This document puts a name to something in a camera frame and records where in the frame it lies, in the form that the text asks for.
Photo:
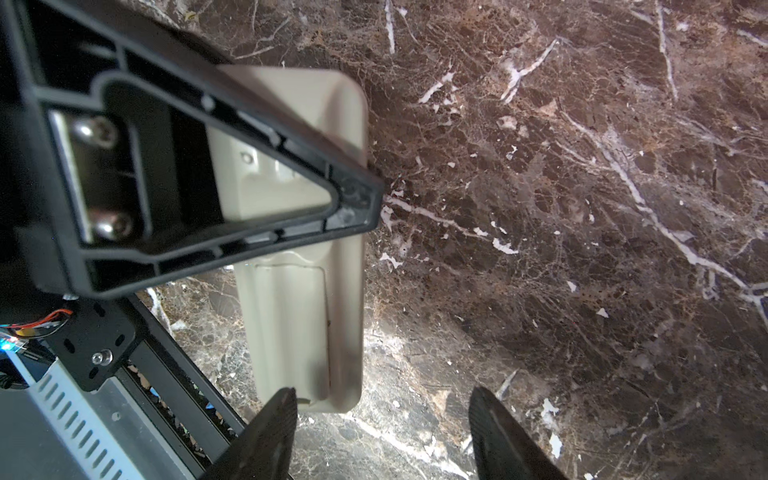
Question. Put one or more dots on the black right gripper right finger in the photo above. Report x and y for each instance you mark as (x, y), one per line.
(502, 448)

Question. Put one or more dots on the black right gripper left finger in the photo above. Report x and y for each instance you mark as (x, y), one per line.
(264, 449)

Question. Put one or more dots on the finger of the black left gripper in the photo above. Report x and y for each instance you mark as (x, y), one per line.
(107, 179)

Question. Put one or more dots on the grey remote control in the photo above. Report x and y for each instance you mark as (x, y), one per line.
(302, 308)

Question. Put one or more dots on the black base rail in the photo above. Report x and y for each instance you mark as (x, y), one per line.
(122, 340)

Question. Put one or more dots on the white slotted cable duct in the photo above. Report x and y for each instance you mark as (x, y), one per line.
(105, 432)

